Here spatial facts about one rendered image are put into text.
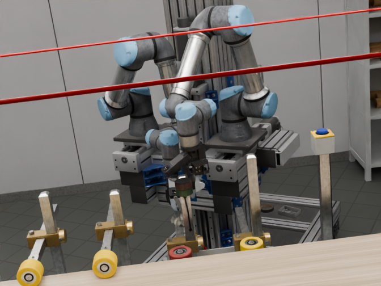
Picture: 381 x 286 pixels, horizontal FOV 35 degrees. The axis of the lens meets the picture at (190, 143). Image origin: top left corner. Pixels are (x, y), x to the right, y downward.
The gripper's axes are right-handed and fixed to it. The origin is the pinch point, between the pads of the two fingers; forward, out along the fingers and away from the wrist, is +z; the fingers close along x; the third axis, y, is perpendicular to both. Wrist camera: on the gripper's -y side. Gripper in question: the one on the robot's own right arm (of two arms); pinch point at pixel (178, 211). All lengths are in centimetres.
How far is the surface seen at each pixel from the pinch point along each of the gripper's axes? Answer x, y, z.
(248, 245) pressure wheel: -24, -50, -8
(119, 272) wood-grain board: 21, -55, -7
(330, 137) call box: -57, -36, -39
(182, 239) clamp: -1.1, -32.6, -4.5
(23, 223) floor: 123, 184, 83
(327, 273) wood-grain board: -46, -72, -8
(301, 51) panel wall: -105, 226, -13
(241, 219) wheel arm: -24.8, -17.2, -1.7
